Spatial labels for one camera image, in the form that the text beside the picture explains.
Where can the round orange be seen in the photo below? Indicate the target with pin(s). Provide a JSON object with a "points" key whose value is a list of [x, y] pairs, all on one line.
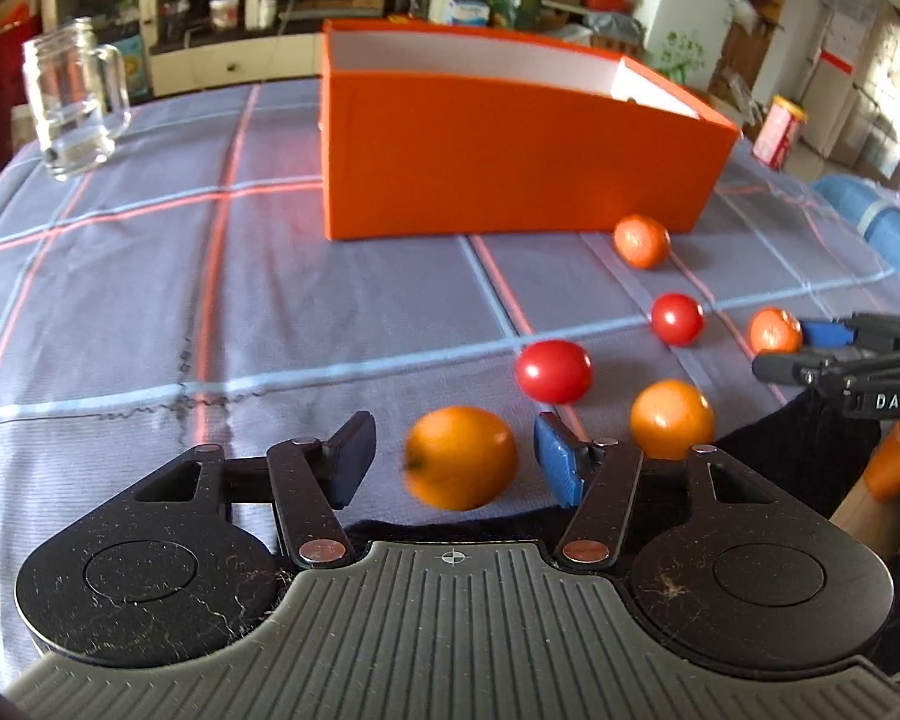
{"points": [[673, 420]]}

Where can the large orange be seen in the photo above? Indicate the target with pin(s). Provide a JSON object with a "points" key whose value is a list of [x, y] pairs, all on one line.
{"points": [[461, 457]]}

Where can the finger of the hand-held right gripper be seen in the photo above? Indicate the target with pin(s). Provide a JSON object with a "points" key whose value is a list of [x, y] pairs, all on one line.
{"points": [[825, 331], [784, 367]]}

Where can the blue plaid tablecloth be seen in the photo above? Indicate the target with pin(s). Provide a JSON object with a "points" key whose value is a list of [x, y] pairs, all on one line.
{"points": [[120, 300]]}

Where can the red can with yellow lid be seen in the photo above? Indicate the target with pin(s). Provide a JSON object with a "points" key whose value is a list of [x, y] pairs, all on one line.
{"points": [[780, 131]]}

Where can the white glass door cabinet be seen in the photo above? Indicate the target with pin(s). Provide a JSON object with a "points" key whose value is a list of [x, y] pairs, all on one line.
{"points": [[97, 15]]}

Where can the white chest freezer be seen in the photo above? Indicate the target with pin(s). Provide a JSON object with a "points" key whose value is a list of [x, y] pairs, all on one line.
{"points": [[682, 7]]}

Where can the large red tomato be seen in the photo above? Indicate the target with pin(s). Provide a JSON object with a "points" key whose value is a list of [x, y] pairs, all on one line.
{"points": [[553, 371]]}

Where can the small red tomato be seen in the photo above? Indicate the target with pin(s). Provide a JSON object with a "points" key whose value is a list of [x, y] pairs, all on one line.
{"points": [[677, 319]]}

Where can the white refrigerator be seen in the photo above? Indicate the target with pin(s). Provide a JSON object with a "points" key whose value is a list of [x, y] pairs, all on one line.
{"points": [[847, 105]]}

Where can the glass mug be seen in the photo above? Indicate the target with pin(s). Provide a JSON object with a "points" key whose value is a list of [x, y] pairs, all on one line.
{"points": [[75, 97]]}

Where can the orange cardboard box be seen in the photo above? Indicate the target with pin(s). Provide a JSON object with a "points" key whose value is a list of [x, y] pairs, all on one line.
{"points": [[495, 157]]}

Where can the dark cloth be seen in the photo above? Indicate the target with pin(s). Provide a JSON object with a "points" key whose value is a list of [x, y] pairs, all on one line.
{"points": [[795, 450]]}

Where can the wooden cabinet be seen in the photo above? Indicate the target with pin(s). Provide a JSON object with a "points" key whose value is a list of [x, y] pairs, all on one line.
{"points": [[750, 52]]}

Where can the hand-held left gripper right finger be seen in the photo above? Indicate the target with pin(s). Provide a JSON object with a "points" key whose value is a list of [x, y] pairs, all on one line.
{"points": [[559, 461]]}

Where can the small tangerine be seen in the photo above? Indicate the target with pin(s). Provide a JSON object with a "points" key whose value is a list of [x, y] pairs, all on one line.
{"points": [[772, 330]]}

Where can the orange tomato near box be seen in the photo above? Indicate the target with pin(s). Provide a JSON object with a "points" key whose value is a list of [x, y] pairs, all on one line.
{"points": [[642, 241]]}

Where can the white TV cabinet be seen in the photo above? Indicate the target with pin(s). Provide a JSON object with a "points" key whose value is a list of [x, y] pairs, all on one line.
{"points": [[217, 64]]}

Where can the blue and white box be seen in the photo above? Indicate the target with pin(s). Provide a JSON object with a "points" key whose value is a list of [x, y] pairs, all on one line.
{"points": [[469, 13]]}

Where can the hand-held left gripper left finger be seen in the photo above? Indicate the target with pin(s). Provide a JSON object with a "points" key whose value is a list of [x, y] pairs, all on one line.
{"points": [[352, 457]]}

